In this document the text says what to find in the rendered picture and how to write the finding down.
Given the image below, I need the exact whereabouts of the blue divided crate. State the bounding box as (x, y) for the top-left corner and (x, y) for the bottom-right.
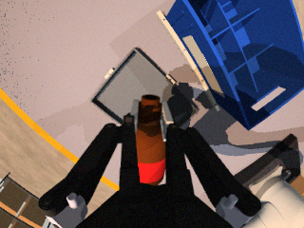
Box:
(165, 0), (304, 131)

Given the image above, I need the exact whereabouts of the brown bottle with red label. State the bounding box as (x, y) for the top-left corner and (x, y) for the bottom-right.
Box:
(136, 94), (165, 185)

